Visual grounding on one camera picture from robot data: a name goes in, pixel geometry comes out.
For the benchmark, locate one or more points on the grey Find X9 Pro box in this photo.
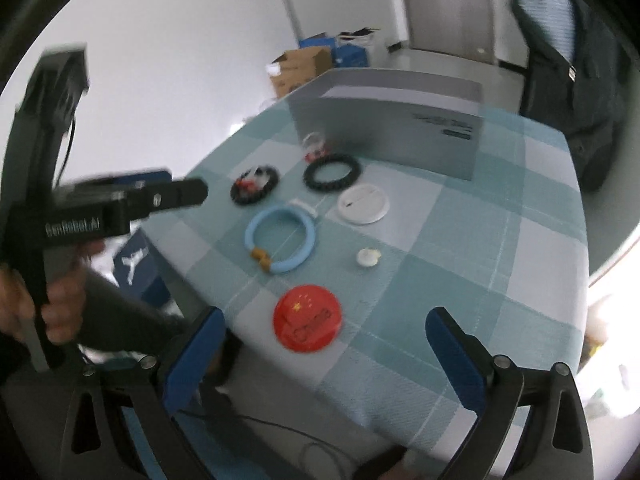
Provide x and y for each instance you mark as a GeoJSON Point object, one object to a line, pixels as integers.
{"type": "Point", "coordinates": [416, 119]}

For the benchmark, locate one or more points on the red round China badge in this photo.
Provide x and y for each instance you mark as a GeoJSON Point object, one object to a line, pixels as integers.
{"type": "Point", "coordinates": [307, 318]}

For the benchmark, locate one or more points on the blue cardboard box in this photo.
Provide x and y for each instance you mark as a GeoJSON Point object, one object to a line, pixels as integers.
{"type": "Point", "coordinates": [350, 56]}
{"type": "Point", "coordinates": [320, 40]}

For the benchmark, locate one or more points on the small white round pin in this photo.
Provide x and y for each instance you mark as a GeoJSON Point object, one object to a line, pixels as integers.
{"type": "Point", "coordinates": [368, 257]}

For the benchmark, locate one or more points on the white round badge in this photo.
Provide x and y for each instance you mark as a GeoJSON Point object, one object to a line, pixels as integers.
{"type": "Point", "coordinates": [363, 204]}

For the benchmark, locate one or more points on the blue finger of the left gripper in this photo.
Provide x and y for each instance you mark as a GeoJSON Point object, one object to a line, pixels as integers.
{"type": "Point", "coordinates": [141, 178]}
{"type": "Point", "coordinates": [149, 198]}

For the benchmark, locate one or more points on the white plastic bag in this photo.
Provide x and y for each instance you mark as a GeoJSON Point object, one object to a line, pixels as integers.
{"type": "Point", "coordinates": [367, 38]}

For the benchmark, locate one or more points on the black jacket striped lining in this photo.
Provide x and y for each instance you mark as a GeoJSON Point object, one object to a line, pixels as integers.
{"type": "Point", "coordinates": [573, 81]}

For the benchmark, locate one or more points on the brown cardboard box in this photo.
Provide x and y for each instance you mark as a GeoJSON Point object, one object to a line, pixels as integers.
{"type": "Point", "coordinates": [294, 68]}

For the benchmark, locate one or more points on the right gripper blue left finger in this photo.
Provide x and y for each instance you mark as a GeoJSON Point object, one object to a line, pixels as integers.
{"type": "Point", "coordinates": [121, 424]}

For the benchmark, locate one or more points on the teal checked tablecloth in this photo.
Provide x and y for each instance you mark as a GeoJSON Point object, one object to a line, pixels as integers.
{"type": "Point", "coordinates": [505, 253]}

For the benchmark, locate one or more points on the grey door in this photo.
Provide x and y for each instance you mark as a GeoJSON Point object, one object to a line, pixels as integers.
{"type": "Point", "coordinates": [461, 28]}

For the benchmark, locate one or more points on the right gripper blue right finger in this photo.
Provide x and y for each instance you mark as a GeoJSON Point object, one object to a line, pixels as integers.
{"type": "Point", "coordinates": [554, 442]}

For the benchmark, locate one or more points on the person's left hand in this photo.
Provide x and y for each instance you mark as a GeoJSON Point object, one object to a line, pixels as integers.
{"type": "Point", "coordinates": [67, 298]}

